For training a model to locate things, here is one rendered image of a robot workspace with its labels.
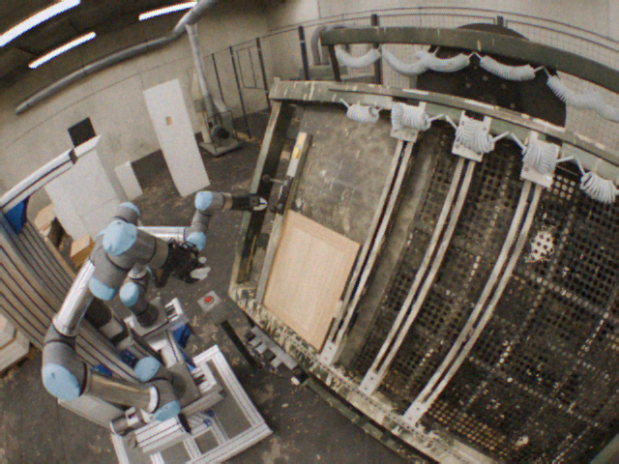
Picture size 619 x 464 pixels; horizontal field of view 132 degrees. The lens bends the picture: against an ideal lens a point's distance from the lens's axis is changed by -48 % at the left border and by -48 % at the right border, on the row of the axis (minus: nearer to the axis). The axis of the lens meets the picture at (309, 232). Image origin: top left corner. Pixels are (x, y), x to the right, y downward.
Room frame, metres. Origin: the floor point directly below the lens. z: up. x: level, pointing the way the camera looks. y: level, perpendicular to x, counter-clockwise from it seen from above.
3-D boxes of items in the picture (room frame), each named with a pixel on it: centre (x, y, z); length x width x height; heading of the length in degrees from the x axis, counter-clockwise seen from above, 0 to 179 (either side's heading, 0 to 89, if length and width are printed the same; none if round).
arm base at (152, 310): (0.79, 0.98, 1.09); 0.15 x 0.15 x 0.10
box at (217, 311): (0.96, 0.65, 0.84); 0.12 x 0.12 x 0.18; 40
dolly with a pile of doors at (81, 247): (2.84, 3.76, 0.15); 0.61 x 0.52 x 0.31; 32
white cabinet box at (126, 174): (4.81, 3.79, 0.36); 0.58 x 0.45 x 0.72; 122
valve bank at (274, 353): (0.67, 0.32, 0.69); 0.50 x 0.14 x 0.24; 40
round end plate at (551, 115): (1.05, -0.92, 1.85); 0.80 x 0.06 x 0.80; 40
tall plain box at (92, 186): (2.67, 2.60, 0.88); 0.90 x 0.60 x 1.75; 32
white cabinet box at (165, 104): (4.55, 2.11, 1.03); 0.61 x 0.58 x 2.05; 32
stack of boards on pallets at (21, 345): (1.61, 4.99, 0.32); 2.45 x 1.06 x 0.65; 32
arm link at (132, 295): (0.80, 0.98, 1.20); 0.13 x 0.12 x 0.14; 3
